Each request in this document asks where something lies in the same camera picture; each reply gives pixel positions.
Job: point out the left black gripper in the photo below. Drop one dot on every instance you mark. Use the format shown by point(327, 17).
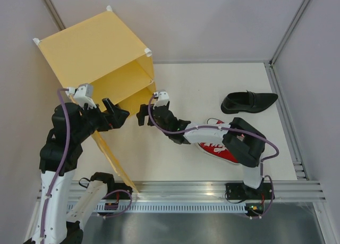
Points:
point(116, 117)

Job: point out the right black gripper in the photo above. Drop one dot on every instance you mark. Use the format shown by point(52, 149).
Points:
point(143, 111)

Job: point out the yellow cabinet door panel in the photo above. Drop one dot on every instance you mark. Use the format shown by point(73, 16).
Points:
point(113, 161)

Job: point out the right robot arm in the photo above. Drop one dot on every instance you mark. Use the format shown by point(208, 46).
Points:
point(243, 141)

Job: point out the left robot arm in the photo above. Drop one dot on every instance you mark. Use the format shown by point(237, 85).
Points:
point(72, 125)

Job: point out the yellow shoe cabinet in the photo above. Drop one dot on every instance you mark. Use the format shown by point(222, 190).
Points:
point(104, 52)

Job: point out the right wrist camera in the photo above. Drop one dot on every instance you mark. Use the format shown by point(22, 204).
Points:
point(161, 98)

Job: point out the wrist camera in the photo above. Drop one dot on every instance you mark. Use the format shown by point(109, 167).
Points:
point(161, 98)
point(82, 95)

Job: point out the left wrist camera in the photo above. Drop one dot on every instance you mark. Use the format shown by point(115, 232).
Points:
point(82, 95)

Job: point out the aluminium front rail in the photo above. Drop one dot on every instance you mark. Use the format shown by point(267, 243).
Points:
point(204, 191)

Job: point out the white slotted cable duct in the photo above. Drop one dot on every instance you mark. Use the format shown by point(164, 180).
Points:
point(146, 207)

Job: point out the aluminium frame post right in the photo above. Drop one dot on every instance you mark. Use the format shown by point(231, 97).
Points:
point(289, 31)

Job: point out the aluminium frame post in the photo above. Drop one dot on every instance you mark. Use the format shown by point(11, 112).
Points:
point(54, 14)
point(289, 31)

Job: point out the aluminium frame post left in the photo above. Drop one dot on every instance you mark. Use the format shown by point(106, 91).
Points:
point(54, 14)

